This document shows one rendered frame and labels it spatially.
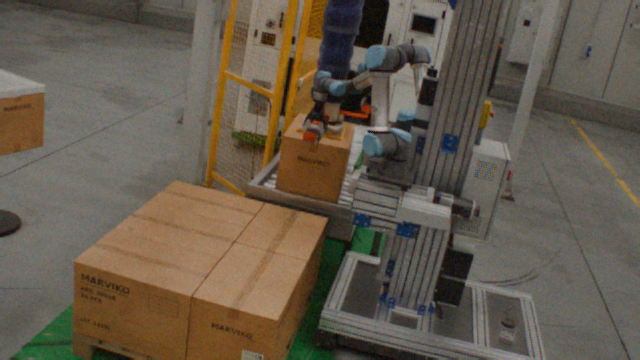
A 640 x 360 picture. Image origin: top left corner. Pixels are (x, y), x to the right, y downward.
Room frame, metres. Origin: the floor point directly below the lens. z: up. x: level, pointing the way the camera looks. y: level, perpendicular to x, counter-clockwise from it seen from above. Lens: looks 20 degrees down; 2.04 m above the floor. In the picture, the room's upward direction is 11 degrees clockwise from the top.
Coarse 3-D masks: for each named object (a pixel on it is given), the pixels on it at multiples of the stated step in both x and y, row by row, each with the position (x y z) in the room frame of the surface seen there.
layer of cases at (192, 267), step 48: (192, 192) 3.42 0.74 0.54; (144, 240) 2.71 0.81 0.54; (192, 240) 2.82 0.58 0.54; (240, 240) 2.92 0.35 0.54; (288, 240) 3.03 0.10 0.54; (96, 288) 2.37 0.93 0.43; (144, 288) 2.33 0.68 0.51; (192, 288) 2.37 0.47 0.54; (240, 288) 2.45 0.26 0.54; (288, 288) 2.53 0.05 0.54; (96, 336) 2.37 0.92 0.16; (144, 336) 2.33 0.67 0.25; (192, 336) 2.30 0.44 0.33; (240, 336) 2.27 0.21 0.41; (288, 336) 2.66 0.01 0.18
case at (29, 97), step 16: (0, 80) 3.45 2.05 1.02; (16, 80) 3.51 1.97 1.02; (0, 96) 3.23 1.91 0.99; (16, 96) 3.33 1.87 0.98; (32, 96) 3.43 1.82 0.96; (0, 112) 3.23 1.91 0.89; (16, 112) 3.33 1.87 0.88; (32, 112) 3.43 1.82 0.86; (0, 128) 3.23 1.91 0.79; (16, 128) 3.33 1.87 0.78; (32, 128) 3.44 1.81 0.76; (0, 144) 3.23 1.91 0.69; (16, 144) 3.33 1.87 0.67; (32, 144) 3.44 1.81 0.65
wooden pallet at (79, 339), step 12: (312, 288) 3.28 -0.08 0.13; (300, 312) 2.97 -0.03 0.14; (300, 324) 3.05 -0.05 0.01; (72, 336) 2.38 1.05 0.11; (84, 336) 2.37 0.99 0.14; (84, 348) 2.37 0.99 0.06; (96, 348) 2.43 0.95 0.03; (108, 348) 2.35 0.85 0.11; (120, 348) 2.35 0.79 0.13; (288, 348) 2.77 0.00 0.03
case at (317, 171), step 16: (288, 128) 3.77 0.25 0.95; (352, 128) 4.04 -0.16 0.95; (288, 144) 3.59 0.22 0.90; (304, 144) 3.58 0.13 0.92; (320, 144) 3.58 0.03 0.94; (336, 144) 3.61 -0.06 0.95; (288, 160) 3.59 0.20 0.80; (304, 160) 3.58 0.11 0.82; (320, 160) 3.58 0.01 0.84; (336, 160) 3.57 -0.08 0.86; (288, 176) 3.59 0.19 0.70; (304, 176) 3.58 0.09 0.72; (320, 176) 3.57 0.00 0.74; (336, 176) 3.57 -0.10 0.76; (288, 192) 3.59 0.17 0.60; (304, 192) 3.58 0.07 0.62; (320, 192) 3.57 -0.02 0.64; (336, 192) 3.57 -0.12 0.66
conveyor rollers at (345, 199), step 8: (360, 128) 5.60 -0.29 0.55; (360, 136) 5.32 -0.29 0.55; (352, 144) 5.05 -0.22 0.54; (360, 144) 5.10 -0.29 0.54; (352, 152) 4.80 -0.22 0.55; (360, 152) 4.86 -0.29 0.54; (352, 160) 4.61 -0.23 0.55; (352, 168) 4.42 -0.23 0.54; (360, 168) 4.49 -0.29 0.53; (272, 176) 3.95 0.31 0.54; (264, 184) 3.78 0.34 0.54; (272, 184) 3.82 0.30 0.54; (344, 184) 4.06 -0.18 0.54; (344, 192) 3.89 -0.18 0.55; (344, 200) 3.78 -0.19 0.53; (352, 200) 3.78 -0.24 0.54
